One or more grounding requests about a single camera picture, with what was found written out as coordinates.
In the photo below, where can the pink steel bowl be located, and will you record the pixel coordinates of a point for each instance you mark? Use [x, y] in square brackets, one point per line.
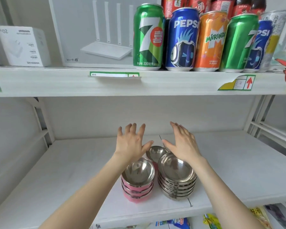
[138, 200]
[133, 189]
[138, 171]
[135, 195]
[156, 152]

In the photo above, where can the large white router box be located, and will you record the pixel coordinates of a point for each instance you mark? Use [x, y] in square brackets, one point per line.
[85, 21]

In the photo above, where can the stack of plain steel bowls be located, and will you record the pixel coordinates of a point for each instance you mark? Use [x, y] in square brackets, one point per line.
[176, 169]

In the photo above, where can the yellow green snack packet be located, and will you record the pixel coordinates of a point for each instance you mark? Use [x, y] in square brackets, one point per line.
[212, 223]

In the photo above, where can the white metal shelf unit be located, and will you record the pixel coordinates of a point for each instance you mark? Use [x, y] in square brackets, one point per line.
[62, 85]
[276, 133]

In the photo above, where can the person's right forearm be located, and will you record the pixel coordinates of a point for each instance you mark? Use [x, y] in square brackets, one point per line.
[224, 195]

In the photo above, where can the person's left middle finger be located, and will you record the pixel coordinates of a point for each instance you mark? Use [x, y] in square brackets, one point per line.
[134, 129]

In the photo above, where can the dark purple snack packet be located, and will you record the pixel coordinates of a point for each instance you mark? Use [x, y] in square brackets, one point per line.
[278, 215]

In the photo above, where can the small white charger box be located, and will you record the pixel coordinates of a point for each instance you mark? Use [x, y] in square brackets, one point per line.
[23, 45]

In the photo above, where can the person's right hand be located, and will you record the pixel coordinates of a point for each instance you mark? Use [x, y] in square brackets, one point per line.
[186, 147]

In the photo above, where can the yellow green shelf label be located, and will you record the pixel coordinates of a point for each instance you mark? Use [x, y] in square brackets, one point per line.
[240, 82]

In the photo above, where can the green soda can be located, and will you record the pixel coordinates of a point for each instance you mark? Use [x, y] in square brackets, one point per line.
[238, 42]
[147, 38]

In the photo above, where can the person's left little finger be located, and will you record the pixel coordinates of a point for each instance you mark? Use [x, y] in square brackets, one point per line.
[120, 134]

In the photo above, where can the person's left thumb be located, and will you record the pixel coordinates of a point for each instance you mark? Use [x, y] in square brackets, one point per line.
[147, 146]

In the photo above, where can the white green shelf label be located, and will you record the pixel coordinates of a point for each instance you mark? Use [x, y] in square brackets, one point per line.
[109, 74]

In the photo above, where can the person's left hand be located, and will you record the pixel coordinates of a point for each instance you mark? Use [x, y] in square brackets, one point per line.
[130, 146]

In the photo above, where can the silver and yellow drink can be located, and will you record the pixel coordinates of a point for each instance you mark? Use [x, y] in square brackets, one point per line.
[277, 23]

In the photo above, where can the orange soda can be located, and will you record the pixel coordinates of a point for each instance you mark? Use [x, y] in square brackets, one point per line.
[211, 42]

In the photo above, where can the person's left forearm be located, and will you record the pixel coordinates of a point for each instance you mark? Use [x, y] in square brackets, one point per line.
[90, 195]

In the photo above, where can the red label cola bottle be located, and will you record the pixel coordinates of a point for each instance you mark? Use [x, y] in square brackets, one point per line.
[221, 4]
[258, 5]
[243, 7]

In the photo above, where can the blue soda can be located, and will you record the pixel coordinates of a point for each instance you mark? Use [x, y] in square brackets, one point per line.
[258, 50]
[181, 40]

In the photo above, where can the person's right thumb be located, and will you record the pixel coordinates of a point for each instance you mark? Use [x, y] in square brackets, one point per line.
[169, 145]

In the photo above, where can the blue snack packet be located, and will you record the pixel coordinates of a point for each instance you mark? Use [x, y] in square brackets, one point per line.
[176, 224]

